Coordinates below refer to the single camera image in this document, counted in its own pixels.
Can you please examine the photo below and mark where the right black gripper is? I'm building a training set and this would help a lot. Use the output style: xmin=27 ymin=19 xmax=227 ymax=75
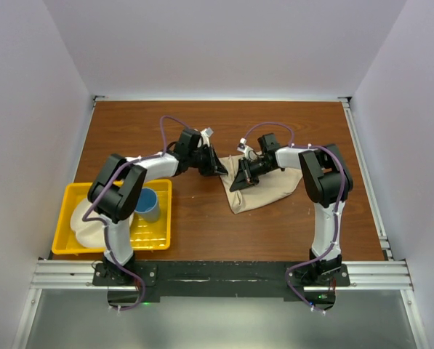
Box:
xmin=230 ymin=157 xmax=275 ymax=193

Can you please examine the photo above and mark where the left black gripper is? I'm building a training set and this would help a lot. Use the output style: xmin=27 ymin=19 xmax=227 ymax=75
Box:
xmin=188 ymin=143 xmax=228 ymax=177

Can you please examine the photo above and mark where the beige cloth napkin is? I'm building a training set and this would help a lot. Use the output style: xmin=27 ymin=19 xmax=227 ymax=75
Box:
xmin=220 ymin=156 xmax=302 ymax=214

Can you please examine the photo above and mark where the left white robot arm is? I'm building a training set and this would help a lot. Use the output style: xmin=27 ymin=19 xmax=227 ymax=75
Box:
xmin=82 ymin=127 xmax=228 ymax=289

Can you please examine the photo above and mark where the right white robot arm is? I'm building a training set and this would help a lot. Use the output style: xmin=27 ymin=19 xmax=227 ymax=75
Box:
xmin=230 ymin=133 xmax=353 ymax=286

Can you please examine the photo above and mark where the blue plastic cup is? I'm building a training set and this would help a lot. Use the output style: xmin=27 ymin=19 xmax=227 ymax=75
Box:
xmin=134 ymin=188 xmax=161 ymax=222

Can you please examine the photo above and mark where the yellow plastic tray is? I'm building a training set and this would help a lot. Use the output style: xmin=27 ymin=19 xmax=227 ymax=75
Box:
xmin=52 ymin=179 xmax=172 ymax=255

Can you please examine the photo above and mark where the white divided plate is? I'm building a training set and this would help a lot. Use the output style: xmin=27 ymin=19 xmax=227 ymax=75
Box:
xmin=70 ymin=198 xmax=105 ymax=249

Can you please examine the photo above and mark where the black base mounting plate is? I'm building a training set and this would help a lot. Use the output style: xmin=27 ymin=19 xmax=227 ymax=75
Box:
xmin=92 ymin=260 xmax=350 ymax=310

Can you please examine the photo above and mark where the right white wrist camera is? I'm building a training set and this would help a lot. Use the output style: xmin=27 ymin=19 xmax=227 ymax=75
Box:
xmin=237 ymin=138 xmax=254 ymax=159

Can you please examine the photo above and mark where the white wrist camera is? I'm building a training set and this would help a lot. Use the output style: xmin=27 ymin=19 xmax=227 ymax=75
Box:
xmin=198 ymin=127 xmax=214 ymax=147
xmin=237 ymin=138 xmax=254 ymax=159

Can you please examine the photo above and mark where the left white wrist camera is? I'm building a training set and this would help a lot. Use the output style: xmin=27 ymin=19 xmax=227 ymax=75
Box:
xmin=198 ymin=127 xmax=214 ymax=147

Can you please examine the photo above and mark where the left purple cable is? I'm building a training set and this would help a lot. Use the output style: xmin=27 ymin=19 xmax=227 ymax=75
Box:
xmin=81 ymin=115 xmax=192 ymax=312

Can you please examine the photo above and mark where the purple cable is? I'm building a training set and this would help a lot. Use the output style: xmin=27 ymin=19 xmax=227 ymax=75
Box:
xmin=244 ymin=121 xmax=348 ymax=313
xmin=81 ymin=115 xmax=192 ymax=312

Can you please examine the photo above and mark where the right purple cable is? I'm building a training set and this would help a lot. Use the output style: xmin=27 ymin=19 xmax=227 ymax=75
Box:
xmin=244 ymin=121 xmax=348 ymax=313

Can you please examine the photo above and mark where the aluminium table frame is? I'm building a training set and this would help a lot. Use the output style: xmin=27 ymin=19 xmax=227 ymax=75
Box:
xmin=15 ymin=100 xmax=417 ymax=348

